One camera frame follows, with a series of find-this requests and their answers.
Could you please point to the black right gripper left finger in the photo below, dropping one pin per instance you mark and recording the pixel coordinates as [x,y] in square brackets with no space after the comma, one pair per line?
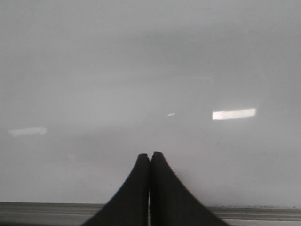
[129,205]

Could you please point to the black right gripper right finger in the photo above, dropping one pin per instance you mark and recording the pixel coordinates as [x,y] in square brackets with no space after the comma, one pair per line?
[171,202]

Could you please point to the white whiteboard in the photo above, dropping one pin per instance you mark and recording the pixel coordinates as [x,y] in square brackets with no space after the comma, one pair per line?
[88,85]

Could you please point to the aluminium whiteboard tray rail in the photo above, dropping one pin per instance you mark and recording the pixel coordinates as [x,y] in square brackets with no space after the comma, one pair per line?
[73,214]

